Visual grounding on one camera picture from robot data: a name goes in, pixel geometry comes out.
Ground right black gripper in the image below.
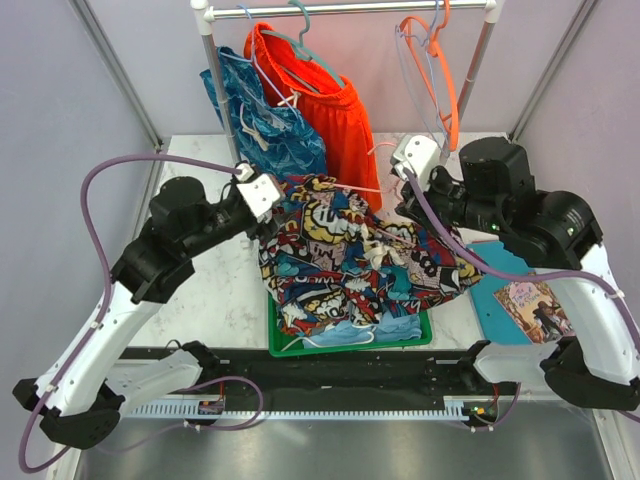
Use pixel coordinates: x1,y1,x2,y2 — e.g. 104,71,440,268
398,161,508,237

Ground light blue garment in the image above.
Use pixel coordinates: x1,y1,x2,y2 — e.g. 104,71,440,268
283,312,422,351

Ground orange shorts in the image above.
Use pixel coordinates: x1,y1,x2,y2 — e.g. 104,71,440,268
244,22,382,212

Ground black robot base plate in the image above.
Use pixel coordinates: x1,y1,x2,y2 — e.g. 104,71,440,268
114,339,521,431

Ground green plastic tray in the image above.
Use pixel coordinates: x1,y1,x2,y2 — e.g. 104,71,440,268
267,291,432,358

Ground white slotted cable duct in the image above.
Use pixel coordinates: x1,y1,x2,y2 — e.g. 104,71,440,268
126,395,469,422

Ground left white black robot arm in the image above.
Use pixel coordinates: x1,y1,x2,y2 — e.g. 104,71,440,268
13,174,284,450

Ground orange hanger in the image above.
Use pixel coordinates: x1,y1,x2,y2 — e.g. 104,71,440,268
398,1,460,152

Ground pink hanger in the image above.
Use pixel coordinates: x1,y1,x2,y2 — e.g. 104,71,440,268
327,150,423,247

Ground white metal clothes rack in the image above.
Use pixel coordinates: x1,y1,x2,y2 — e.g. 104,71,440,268
190,1,504,163

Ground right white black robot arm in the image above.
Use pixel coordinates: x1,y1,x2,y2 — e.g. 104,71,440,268
391,135,639,419

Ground lavender hanger holding blue shorts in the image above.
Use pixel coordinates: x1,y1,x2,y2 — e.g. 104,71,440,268
236,4,301,118

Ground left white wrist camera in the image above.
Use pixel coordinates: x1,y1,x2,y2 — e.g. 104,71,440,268
235,163,285,222

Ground teal blue folder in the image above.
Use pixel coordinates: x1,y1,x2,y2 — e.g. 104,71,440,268
467,241,534,345

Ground comic print shorts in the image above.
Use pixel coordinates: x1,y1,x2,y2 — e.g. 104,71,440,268
259,175,483,337

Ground teal hanger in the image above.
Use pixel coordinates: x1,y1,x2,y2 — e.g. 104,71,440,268
262,0,345,88

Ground blue leaf print shorts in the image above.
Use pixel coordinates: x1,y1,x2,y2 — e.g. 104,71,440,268
218,46,328,180

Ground pink illustrated book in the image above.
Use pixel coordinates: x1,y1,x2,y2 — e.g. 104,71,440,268
493,282,574,344

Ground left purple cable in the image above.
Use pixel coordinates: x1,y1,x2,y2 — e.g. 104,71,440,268
18,153,249,474

